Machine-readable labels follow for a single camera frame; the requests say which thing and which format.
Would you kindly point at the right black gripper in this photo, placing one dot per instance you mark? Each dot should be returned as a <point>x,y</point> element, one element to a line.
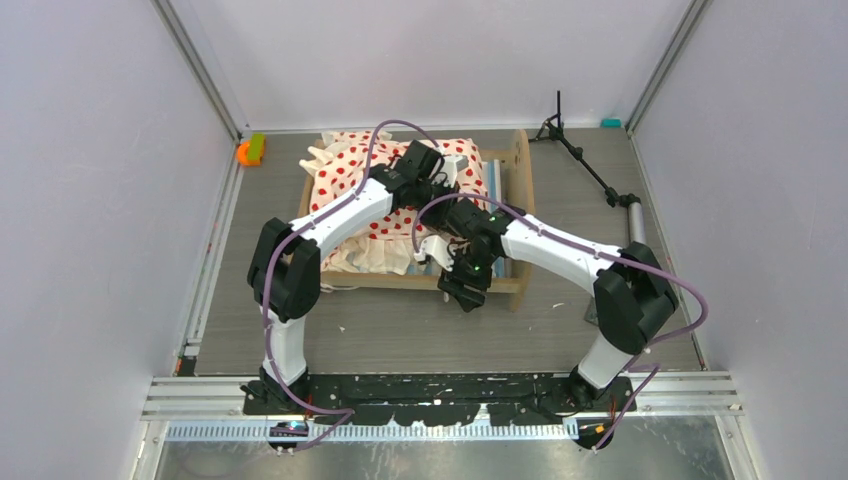
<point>452,283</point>

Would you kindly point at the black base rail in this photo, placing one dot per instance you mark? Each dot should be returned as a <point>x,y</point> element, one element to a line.
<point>428,407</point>

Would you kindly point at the strawberry print ruffled blanket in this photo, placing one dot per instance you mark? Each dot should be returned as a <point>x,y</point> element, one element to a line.
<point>383,149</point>

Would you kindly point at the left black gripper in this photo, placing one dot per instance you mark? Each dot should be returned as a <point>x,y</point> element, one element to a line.
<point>443,186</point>

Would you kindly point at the orange green toy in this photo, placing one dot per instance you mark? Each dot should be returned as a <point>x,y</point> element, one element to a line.
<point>251,152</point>

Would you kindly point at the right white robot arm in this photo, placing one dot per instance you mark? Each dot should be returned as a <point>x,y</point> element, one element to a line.
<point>633,296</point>

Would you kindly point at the teal small block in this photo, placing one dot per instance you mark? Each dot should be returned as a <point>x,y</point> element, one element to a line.
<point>612,123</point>

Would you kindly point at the black tripod stand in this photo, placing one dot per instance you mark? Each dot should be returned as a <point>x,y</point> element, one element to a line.
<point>589,181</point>

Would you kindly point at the wooden pet bed frame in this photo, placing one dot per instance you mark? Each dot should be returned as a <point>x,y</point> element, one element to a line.
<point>437,265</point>

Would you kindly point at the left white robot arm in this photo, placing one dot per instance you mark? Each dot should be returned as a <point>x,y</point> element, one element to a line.
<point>286,267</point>

